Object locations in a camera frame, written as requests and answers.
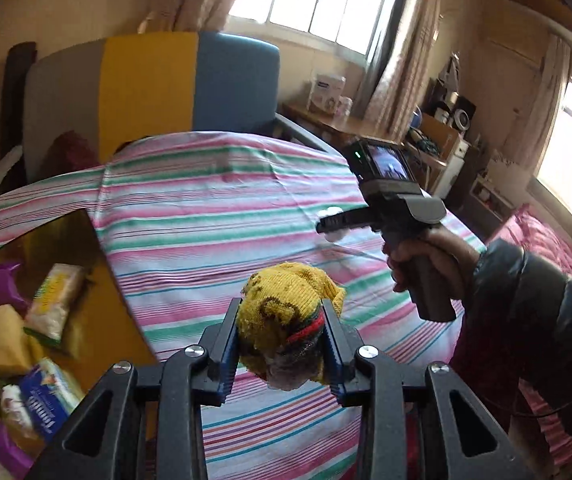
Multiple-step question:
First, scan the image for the green label snack packet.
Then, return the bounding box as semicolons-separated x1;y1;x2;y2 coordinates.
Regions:
23;262;86;348

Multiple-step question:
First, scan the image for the dark red cushion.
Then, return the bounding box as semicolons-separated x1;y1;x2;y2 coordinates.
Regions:
48;130;99;176

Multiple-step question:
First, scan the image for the gold box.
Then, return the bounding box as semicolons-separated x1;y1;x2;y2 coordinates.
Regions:
0;209;159;480

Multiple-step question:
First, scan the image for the white printed box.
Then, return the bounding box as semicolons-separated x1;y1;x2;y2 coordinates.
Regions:
307;74;345;113

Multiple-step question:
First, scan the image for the beige side curtain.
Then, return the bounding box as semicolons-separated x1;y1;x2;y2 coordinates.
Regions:
521;35;572;181

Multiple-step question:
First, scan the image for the purple snack packet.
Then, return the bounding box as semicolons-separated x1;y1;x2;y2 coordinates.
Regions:
0;420;36;471
0;261;31;313

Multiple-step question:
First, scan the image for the yellow knitted sock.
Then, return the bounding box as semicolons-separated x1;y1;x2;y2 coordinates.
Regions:
238;262;347;392

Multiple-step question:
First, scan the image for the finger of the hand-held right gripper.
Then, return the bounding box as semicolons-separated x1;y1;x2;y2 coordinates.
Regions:
316;207;384;236

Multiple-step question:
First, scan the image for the cluttered shelf unit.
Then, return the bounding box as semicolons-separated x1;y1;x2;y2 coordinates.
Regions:
423;57;477;131

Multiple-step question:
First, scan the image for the person's right hand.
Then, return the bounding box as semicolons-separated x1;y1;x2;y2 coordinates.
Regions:
386;230;482;307

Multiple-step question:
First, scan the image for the white cabinet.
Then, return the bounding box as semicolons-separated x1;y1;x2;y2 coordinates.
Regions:
428;140;469;198

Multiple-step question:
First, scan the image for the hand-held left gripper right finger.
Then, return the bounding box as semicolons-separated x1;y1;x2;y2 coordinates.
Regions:
318;297;522;480

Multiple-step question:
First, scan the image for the white tissue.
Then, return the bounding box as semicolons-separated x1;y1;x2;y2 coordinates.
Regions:
318;206;347;241

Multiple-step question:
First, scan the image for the grey yellow blue sofa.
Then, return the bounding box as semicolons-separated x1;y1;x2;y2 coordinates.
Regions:
0;31;337;201

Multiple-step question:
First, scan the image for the wooden crate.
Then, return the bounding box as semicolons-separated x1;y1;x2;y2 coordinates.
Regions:
406;112;462;161

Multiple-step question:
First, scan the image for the yellow snack packet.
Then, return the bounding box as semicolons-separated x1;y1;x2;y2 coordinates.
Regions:
0;305;34;377

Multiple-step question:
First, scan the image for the wooden side desk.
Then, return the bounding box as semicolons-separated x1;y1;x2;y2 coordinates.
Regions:
282;102;401;146

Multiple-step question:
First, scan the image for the person's right forearm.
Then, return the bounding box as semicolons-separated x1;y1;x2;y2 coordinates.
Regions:
453;237;572;441

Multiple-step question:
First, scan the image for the blue tissue pack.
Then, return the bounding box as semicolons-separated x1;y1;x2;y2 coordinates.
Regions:
18;357;84;443

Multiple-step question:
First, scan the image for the side window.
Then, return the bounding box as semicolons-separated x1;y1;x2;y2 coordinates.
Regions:
536;77;572;221

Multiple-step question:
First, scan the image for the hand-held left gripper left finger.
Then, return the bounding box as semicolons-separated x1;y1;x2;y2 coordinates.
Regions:
23;297;244;480

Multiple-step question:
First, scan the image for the striped bed sheet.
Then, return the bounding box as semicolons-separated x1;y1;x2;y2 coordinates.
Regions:
0;130;487;480

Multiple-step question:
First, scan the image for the bright window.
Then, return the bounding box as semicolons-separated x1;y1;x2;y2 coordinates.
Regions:
228;0;399;56

